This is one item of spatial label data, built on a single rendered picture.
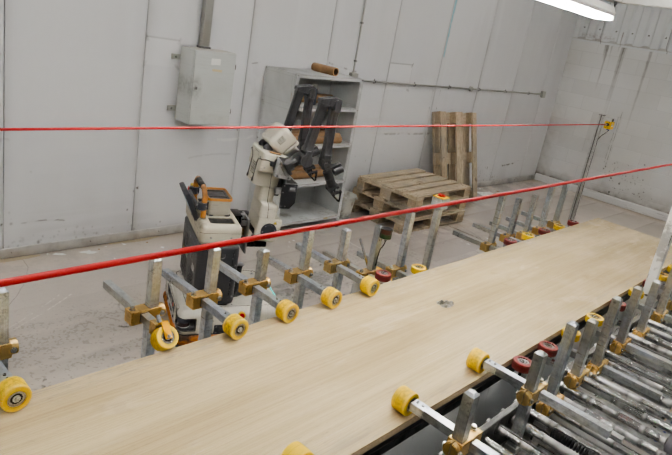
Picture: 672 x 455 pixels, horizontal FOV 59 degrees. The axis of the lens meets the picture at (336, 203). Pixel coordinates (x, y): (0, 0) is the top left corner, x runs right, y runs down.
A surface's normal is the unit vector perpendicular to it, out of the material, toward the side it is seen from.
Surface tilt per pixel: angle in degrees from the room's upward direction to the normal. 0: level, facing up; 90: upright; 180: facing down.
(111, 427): 0
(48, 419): 0
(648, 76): 90
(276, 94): 90
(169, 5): 90
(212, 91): 90
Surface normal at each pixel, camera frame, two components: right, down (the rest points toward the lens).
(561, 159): -0.69, 0.10
